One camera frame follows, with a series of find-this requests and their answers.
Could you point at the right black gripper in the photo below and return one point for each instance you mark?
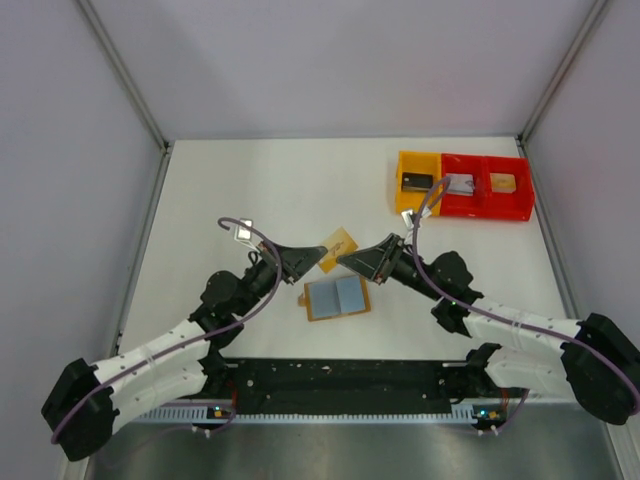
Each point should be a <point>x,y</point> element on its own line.
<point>373,262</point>

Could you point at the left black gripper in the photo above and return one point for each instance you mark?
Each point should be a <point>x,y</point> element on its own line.
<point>296,261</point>

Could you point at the gold credit card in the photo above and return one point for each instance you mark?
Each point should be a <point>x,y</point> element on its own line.
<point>340,242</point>

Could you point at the yellow leather card holder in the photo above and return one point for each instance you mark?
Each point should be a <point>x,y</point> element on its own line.
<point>336,298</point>

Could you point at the silver card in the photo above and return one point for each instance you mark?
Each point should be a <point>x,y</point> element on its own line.
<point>460,184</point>

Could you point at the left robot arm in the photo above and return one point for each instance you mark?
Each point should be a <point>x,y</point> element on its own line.
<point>91,402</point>

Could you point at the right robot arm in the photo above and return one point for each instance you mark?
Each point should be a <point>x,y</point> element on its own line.
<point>516,335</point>

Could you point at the black card in bin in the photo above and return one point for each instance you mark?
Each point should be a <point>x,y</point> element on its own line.
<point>416,182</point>

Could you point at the gold card in bin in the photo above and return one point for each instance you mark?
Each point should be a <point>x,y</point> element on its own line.
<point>504,183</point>

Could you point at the middle red plastic bin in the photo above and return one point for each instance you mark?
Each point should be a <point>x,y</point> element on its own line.
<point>465,206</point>

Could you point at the red plastic bin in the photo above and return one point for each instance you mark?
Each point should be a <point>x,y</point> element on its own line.
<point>465,206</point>
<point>516,205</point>

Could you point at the yellow plastic bin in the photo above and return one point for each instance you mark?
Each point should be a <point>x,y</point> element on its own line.
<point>418,162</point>

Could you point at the right red plastic bin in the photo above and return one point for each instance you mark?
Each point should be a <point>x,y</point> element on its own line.
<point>516,205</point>

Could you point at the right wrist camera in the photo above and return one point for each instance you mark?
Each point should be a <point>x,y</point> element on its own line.
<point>411,217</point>

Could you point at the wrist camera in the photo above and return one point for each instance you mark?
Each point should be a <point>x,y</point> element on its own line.
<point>243,232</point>
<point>411,217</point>

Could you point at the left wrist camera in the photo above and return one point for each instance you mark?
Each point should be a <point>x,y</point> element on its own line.
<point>243,232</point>

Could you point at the aluminium frame rail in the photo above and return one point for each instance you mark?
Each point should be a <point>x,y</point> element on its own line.
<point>583,378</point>

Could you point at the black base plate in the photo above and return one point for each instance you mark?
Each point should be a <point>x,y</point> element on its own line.
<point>346,387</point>

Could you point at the grey slotted cable duct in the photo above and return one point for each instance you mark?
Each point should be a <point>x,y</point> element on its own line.
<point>459,414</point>

